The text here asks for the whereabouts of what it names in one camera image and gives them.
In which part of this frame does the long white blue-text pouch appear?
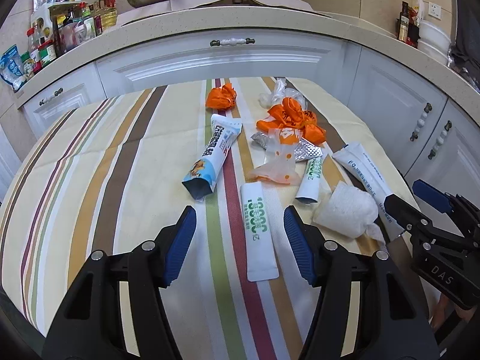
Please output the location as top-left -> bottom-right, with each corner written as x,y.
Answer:
333,142 -> 403,242

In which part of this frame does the white wall socket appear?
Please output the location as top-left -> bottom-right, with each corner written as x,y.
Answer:
428,2 -> 442,20

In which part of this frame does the striped tablecloth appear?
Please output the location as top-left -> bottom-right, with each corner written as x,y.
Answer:
1,78 -> 416,359

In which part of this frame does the clear plastic bag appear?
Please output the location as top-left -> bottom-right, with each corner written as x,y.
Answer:
259,78 -> 307,111

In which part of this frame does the cooking oil bottle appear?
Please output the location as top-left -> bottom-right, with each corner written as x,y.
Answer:
97,0 -> 118,32

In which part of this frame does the drawer handle centre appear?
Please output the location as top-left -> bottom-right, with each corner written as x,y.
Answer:
210,37 -> 256,47

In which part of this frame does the condiment rack with bottles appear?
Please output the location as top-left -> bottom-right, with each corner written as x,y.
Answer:
21,0 -> 103,79

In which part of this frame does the drawer handle left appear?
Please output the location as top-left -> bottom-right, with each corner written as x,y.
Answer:
39,88 -> 64,107

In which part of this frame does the red packet by bottle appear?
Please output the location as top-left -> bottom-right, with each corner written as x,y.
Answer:
407,7 -> 420,48

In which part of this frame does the cabinet door handle right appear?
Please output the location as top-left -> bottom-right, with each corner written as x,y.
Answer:
428,119 -> 452,160

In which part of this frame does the blue snack bag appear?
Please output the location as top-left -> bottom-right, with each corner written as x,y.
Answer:
1,45 -> 27,93

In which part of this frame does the silver foil blister wrapper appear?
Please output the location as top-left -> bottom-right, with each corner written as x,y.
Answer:
250,132 -> 322,163

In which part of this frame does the drawer handle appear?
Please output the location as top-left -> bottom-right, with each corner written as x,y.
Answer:
210,37 -> 256,47
39,88 -> 64,107

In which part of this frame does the dark sauce bottle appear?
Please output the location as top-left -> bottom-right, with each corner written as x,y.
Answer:
398,1 -> 409,43

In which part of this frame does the beige stove cover cloth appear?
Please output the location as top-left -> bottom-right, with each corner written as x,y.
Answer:
116,0 -> 313,26

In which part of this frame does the cabinet door handle left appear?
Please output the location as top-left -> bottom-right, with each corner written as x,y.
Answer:
409,102 -> 433,142

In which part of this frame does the cabinet door handle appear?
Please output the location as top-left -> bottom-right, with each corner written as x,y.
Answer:
409,102 -> 433,142
428,119 -> 452,160

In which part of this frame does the large orange bag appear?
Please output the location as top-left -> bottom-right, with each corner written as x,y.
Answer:
256,97 -> 326,146

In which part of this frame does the translucent orange dotted wrapper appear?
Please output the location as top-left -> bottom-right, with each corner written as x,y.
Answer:
247,127 -> 301,185

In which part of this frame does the person's right hand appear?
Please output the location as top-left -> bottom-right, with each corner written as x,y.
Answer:
430,293 -> 477,332

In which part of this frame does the small orange bag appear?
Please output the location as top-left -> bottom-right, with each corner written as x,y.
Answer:
205,83 -> 237,111

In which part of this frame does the white green sachet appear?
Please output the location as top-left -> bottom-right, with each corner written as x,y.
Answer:
241,181 -> 279,282
295,157 -> 323,204

